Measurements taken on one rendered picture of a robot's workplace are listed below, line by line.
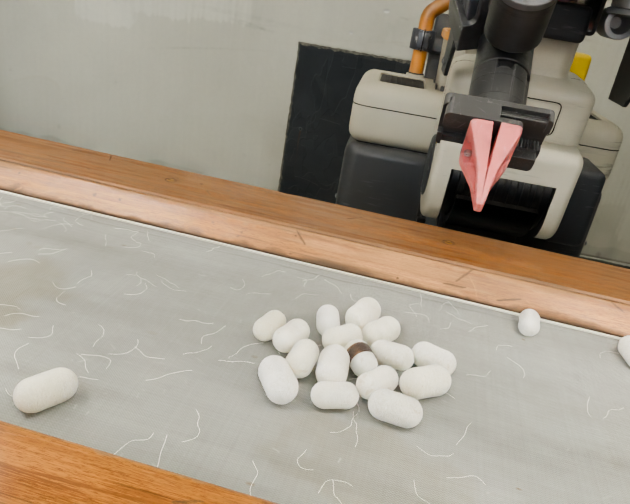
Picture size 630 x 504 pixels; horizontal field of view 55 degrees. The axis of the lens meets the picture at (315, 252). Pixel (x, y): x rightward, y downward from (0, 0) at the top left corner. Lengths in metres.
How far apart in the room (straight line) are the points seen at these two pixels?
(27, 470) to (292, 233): 0.35
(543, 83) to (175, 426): 0.79
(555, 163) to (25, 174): 0.73
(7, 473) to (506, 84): 0.51
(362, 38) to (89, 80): 1.13
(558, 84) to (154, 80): 1.87
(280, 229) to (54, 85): 2.28
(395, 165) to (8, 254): 0.88
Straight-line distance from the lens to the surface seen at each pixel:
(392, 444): 0.38
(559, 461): 0.42
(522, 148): 0.63
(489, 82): 0.62
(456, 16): 0.70
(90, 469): 0.32
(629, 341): 0.56
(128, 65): 2.64
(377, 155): 1.27
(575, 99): 1.01
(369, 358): 0.42
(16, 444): 0.33
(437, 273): 0.57
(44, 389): 0.38
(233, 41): 2.48
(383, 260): 0.57
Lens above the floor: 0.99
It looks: 25 degrees down
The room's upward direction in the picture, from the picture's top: 9 degrees clockwise
